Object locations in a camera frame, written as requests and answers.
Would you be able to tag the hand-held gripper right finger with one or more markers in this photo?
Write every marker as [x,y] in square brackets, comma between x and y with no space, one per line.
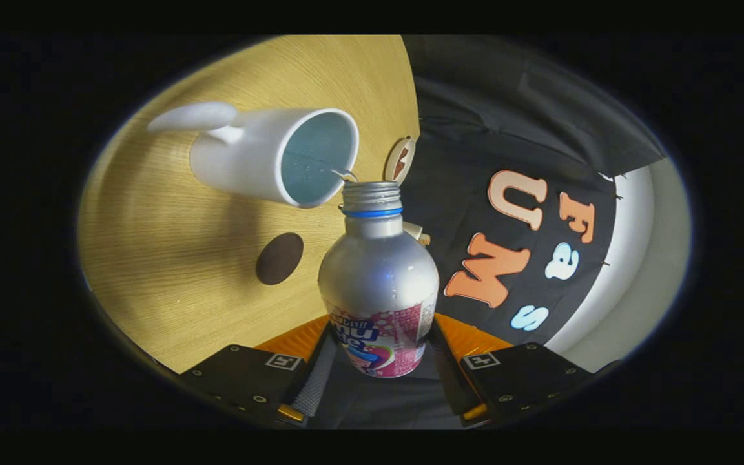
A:
[449,381]

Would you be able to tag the black backdrop cloth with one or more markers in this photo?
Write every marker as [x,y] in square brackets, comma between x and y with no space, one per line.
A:
[507,97]

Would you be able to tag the brown pastry piece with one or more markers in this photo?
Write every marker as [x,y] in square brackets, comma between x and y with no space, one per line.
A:
[405,156]
[399,172]

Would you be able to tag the wooden table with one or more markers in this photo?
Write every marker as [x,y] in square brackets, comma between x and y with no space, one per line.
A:
[172,271]

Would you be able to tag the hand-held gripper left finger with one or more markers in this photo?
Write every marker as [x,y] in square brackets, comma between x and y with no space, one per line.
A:
[317,374]

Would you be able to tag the dark brown round coaster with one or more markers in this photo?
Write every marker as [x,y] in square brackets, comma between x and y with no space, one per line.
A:
[279,258]

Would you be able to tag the silver bottle with pink label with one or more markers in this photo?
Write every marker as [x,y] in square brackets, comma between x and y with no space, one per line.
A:
[378,271]

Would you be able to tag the white toaster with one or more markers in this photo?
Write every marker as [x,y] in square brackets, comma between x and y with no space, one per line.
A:
[412,229]

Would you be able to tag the white cup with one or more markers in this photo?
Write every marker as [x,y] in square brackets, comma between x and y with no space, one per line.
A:
[243,161]

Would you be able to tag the beige round plate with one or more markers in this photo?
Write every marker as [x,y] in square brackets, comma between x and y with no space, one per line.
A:
[390,169]

